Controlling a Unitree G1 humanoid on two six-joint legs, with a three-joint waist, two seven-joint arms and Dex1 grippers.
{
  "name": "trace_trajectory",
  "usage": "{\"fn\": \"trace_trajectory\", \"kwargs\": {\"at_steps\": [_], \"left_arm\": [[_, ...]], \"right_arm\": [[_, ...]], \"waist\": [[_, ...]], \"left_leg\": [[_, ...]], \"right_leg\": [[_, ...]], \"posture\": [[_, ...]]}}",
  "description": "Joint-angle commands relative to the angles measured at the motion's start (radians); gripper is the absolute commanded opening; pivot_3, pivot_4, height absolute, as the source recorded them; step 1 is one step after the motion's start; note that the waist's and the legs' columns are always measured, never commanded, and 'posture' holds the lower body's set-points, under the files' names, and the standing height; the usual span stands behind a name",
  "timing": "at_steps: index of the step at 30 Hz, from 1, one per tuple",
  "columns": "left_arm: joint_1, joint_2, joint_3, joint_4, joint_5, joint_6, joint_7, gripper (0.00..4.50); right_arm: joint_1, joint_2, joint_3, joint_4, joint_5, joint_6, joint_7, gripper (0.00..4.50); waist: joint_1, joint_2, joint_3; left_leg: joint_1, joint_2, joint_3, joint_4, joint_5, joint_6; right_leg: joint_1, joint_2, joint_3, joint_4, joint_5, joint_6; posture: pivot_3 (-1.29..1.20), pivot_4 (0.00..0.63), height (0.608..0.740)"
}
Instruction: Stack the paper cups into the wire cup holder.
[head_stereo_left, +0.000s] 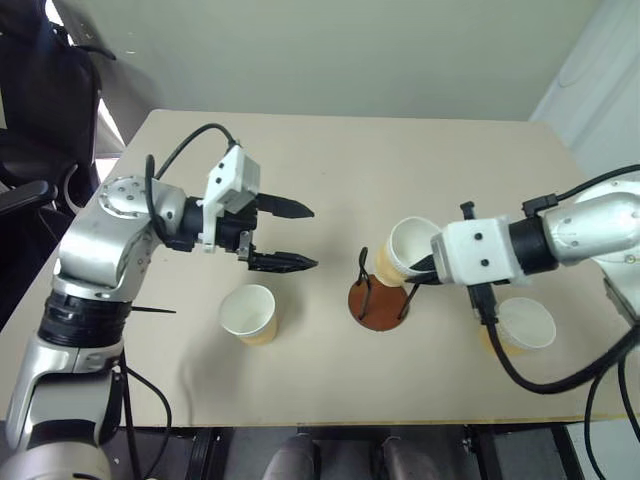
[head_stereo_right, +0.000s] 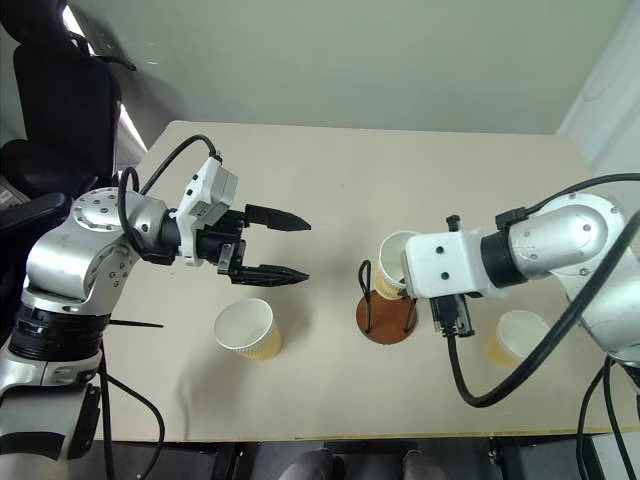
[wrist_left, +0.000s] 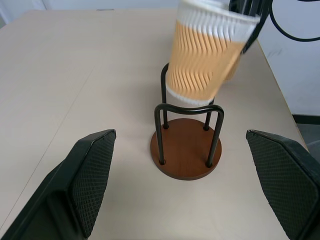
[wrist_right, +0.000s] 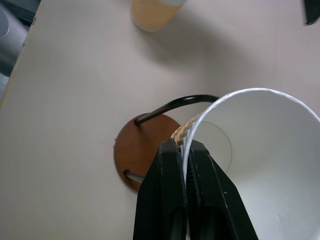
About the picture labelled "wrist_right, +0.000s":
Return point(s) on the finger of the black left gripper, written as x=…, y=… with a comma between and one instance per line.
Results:
x=312, y=12

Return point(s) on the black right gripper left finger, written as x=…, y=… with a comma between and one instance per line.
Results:
x=160, y=190

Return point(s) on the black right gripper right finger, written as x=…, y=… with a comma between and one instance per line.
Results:
x=215, y=197

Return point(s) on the tan ribbed paper cup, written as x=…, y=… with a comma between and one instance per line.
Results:
x=153, y=13
x=270, y=155

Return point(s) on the grey cylindrical object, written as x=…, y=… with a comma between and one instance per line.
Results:
x=10, y=35

